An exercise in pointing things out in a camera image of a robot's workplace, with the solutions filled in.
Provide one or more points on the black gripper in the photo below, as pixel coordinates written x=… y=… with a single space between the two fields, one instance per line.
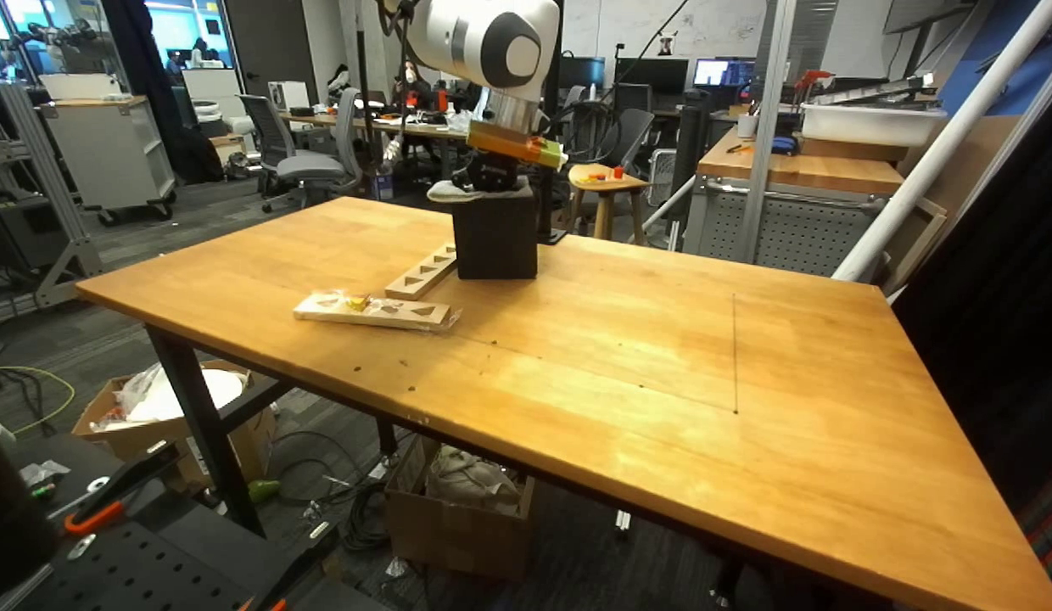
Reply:
x=498 y=177

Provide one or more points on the white towel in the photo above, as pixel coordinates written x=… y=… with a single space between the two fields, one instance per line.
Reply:
x=445 y=193

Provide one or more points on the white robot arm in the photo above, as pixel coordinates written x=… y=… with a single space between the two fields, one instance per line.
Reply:
x=481 y=38

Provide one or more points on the black box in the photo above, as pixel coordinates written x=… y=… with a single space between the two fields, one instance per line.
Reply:
x=492 y=240

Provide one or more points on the open brown cardboard box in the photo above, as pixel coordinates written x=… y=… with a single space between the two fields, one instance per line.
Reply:
x=131 y=437
x=459 y=532

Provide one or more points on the round wooden stool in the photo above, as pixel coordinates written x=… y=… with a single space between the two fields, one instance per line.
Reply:
x=607 y=183

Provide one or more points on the red toy piece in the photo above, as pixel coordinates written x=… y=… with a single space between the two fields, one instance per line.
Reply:
x=616 y=176

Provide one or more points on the plain wooden slotted tray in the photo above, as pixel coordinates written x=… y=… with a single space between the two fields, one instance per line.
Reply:
x=421 y=275

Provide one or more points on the black office chair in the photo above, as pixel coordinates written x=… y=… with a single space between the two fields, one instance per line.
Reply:
x=616 y=125

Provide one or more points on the wooden tray with coloured blocks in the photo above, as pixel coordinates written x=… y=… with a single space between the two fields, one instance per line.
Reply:
x=376 y=312

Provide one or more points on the grey office chair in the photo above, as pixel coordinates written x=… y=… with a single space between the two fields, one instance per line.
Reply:
x=306 y=169

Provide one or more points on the lit computer monitor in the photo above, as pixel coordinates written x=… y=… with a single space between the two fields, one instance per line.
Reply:
x=720 y=76

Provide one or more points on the wooden workbench with grey front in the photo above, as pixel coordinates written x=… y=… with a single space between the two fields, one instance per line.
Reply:
x=800 y=170

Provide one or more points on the white plastic bin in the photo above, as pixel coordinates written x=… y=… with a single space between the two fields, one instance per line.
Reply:
x=871 y=125

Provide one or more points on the white plastic bag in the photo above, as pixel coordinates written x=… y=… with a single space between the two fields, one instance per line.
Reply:
x=182 y=393

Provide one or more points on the white wheeled cabinet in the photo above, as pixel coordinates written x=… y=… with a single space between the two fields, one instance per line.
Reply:
x=112 y=154

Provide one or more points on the white diagonal pole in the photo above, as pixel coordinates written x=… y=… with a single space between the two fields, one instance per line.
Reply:
x=945 y=148

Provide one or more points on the black perforated tool board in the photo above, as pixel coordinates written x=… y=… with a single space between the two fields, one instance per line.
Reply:
x=176 y=565

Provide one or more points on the orange green wrist camera mount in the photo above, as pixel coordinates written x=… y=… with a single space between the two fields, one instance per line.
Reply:
x=513 y=144

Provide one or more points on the grey vertical post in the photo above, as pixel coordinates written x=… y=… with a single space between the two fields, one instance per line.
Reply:
x=765 y=125

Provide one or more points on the black metal table frame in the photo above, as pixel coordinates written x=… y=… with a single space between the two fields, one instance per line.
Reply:
x=205 y=429

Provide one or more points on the grey metal shelf frame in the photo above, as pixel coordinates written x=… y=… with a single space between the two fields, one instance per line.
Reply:
x=45 y=193

